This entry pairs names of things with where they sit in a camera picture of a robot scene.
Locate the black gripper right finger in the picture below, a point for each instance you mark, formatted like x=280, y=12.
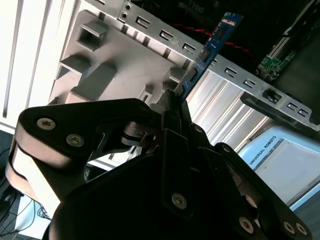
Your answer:
x=225, y=160

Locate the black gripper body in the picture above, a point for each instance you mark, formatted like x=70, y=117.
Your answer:
x=112, y=205

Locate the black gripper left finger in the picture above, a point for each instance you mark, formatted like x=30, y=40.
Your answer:
x=105, y=112

